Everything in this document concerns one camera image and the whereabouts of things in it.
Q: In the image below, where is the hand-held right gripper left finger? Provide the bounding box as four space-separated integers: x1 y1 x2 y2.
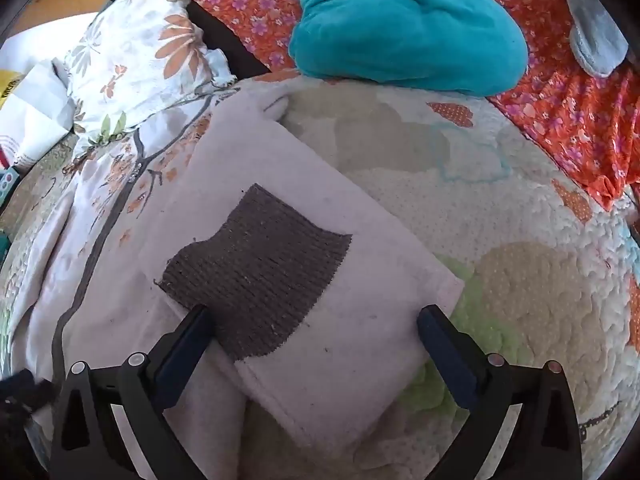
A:
50 304 216 480

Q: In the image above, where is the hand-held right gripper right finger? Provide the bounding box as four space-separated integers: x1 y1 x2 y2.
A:
416 305 583 480

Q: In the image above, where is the white fleece garment grey patch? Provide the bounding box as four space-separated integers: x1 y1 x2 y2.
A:
137 92 466 456

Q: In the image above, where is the pale pink cloth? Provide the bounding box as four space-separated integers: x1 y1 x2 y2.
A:
10 110 241 480

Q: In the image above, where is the cream quilted heart blanket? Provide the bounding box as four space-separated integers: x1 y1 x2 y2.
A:
0 70 640 480

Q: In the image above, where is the dark cloth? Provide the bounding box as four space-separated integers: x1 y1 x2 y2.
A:
0 367 56 461

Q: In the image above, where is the colourful dotted box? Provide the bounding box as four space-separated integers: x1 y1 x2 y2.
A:
0 167 21 203

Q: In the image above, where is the orange floral bed sheet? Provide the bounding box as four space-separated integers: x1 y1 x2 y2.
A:
192 0 640 211

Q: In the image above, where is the white plastic bag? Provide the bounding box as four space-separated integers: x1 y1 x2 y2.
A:
0 35 76 171

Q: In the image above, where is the white floral pillow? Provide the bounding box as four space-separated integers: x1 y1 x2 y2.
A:
52 0 238 146

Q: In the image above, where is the teal fleece cloth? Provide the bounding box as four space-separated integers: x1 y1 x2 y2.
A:
289 0 530 97

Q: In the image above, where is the grey blue sock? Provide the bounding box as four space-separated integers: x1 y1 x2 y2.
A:
562 0 630 78

